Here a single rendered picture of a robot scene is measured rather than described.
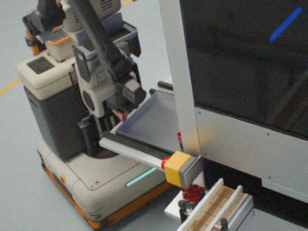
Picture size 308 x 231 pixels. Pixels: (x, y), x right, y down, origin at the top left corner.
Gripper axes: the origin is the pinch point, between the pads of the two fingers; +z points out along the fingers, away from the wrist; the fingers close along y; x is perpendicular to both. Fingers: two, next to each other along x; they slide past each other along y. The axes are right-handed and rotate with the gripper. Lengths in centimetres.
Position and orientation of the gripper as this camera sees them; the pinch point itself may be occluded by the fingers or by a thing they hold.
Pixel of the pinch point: (124, 120)
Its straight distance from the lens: 191.0
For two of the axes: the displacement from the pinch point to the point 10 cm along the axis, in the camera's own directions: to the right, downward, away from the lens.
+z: 0.1, 7.3, 6.9
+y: 8.1, 4.0, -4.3
